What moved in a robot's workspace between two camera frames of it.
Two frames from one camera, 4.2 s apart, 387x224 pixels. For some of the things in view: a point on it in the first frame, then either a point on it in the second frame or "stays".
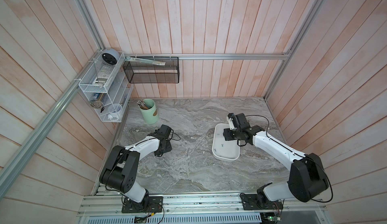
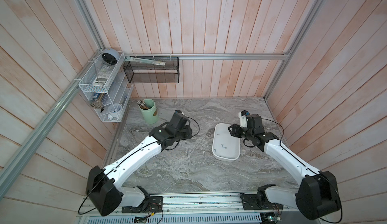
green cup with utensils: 148,108 stays
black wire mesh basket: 152,69 stays
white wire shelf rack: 107,85 stays
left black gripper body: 167,148 -> 186,133
